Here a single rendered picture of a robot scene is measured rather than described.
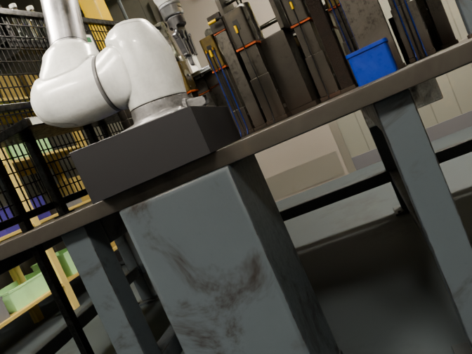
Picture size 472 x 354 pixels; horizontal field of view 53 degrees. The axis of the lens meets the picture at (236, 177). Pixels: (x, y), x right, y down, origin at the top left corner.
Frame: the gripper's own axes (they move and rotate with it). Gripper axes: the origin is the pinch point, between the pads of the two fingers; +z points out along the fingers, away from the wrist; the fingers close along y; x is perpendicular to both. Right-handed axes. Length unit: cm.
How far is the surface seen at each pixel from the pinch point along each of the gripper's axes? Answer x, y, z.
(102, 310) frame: 15, -87, 62
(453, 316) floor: -63, -46, 104
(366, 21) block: -70, -37, 19
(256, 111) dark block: -25.3, -24.6, 28.4
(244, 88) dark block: -24.3, -24.6, 19.4
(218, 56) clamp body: -19.5, -23.0, 5.5
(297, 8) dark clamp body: -51, -25, 4
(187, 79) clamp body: -3.1, -19.0, 7.0
